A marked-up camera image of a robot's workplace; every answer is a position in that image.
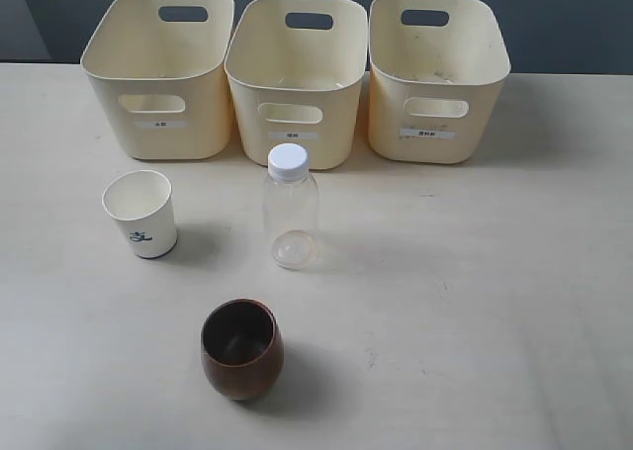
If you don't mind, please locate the clear plastic bottle white cap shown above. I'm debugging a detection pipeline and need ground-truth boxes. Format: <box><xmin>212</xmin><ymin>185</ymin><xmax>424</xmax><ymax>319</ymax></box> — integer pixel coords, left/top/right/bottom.
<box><xmin>263</xmin><ymin>143</ymin><xmax>319</xmax><ymax>270</ymax></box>

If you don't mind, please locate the brown wooden cup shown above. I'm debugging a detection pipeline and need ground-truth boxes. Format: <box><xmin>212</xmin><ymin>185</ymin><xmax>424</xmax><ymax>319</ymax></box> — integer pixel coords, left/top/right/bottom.
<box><xmin>200</xmin><ymin>298</ymin><xmax>285</xmax><ymax>402</ymax></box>

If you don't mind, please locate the white paper cup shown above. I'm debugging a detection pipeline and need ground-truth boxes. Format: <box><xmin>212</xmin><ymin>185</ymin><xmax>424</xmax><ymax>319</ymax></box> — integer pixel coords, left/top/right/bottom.
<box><xmin>102</xmin><ymin>170</ymin><xmax>178</xmax><ymax>259</ymax></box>

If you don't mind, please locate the middle cream plastic bin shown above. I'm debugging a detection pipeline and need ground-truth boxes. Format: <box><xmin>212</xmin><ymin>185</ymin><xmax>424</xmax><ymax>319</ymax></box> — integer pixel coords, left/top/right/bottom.
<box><xmin>225</xmin><ymin>0</ymin><xmax>368</xmax><ymax>170</ymax></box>

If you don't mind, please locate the cream plastic bin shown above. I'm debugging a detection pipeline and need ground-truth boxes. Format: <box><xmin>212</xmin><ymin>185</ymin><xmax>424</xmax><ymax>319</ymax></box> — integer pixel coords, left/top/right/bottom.
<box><xmin>80</xmin><ymin>0</ymin><xmax>234</xmax><ymax>160</ymax></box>
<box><xmin>368</xmin><ymin>0</ymin><xmax>511</xmax><ymax>164</ymax></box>
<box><xmin>225</xmin><ymin>0</ymin><xmax>368</xmax><ymax>170</ymax></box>

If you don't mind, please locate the right cream plastic bin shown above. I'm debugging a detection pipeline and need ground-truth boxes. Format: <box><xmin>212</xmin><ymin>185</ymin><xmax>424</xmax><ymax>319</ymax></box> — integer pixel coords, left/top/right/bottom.
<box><xmin>368</xmin><ymin>0</ymin><xmax>511</xmax><ymax>164</ymax></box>

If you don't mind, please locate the left cream plastic bin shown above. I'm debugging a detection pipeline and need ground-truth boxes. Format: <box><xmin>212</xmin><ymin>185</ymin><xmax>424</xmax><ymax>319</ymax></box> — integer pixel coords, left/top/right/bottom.
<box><xmin>80</xmin><ymin>0</ymin><xmax>234</xmax><ymax>160</ymax></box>

